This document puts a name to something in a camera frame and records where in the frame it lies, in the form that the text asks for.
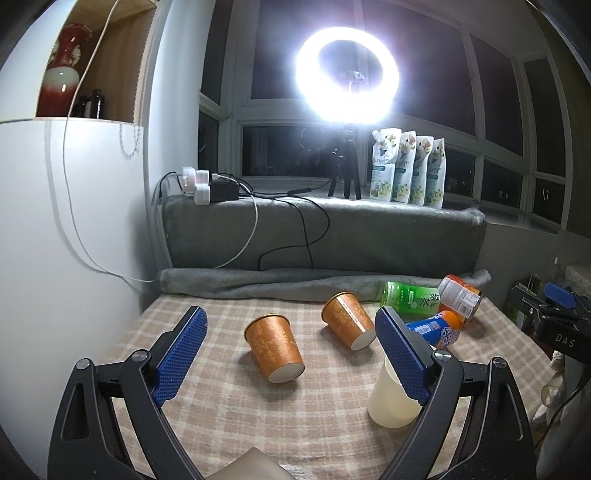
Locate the white floral refill pouch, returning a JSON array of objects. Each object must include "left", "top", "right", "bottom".
[
  {"left": 370, "top": 128, "right": 402, "bottom": 201},
  {"left": 425, "top": 137, "right": 448, "bottom": 208},
  {"left": 392, "top": 131, "right": 419, "bottom": 204},
  {"left": 410, "top": 135, "right": 435, "bottom": 206}
]

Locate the black tripod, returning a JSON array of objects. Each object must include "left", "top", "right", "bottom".
[{"left": 328, "top": 122, "right": 363, "bottom": 200}]

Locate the beige plaid blanket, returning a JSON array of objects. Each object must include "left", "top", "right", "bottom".
[{"left": 99, "top": 293, "right": 555, "bottom": 480}]

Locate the long white cable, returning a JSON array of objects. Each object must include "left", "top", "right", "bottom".
[{"left": 62, "top": 0, "right": 160, "bottom": 283}]

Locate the beige pad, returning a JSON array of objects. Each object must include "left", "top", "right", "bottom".
[{"left": 210, "top": 447, "right": 296, "bottom": 480}]

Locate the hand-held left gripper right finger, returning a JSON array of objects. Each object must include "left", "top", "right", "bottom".
[{"left": 374, "top": 306, "right": 539, "bottom": 480}]

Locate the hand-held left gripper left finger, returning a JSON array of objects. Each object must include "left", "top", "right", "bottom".
[{"left": 47, "top": 305, "right": 208, "bottom": 480}]

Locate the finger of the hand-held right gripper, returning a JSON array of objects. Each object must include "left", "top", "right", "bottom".
[{"left": 522, "top": 282, "right": 580, "bottom": 324}]

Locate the grey cushion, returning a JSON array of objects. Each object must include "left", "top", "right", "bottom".
[{"left": 161, "top": 194, "right": 488, "bottom": 278}]

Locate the short white charging cable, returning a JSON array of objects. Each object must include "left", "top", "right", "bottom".
[{"left": 215, "top": 174, "right": 258, "bottom": 271}]

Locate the green tea bottle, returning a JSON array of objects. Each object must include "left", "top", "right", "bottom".
[{"left": 381, "top": 281, "right": 441, "bottom": 319}]

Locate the white framed window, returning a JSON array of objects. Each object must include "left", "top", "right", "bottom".
[{"left": 198, "top": 0, "right": 573, "bottom": 232}]

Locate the red white vase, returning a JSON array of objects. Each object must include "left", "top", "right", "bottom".
[{"left": 37, "top": 25, "right": 93, "bottom": 117}]

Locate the black power cable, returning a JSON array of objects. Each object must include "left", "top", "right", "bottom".
[{"left": 238, "top": 186, "right": 331, "bottom": 271}]

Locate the white cloth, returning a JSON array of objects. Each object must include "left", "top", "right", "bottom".
[{"left": 533, "top": 350, "right": 570, "bottom": 425}]

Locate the blue orange drink bottle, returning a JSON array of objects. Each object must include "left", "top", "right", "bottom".
[{"left": 405, "top": 310, "right": 463, "bottom": 349}]

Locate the cream plastic cup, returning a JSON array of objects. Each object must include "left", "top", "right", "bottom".
[{"left": 367, "top": 355, "right": 423, "bottom": 428}]

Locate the orange white drink bottle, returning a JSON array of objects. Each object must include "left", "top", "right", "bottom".
[{"left": 436, "top": 274, "right": 483, "bottom": 320}]

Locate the orange patterned paper cup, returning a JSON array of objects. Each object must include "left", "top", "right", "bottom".
[
  {"left": 244, "top": 314, "right": 306, "bottom": 385},
  {"left": 321, "top": 292, "right": 377, "bottom": 350}
]

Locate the black power adapter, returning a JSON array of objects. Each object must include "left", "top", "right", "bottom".
[{"left": 209, "top": 181, "right": 241, "bottom": 202}]

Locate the white bead chain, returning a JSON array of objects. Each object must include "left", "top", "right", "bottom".
[{"left": 119, "top": 124, "right": 141, "bottom": 158}]

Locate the wooden wall niche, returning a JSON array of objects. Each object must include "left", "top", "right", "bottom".
[{"left": 36, "top": 0, "right": 155, "bottom": 125}]

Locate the ring light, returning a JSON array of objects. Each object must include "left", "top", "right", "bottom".
[{"left": 295, "top": 27, "right": 400, "bottom": 123}]

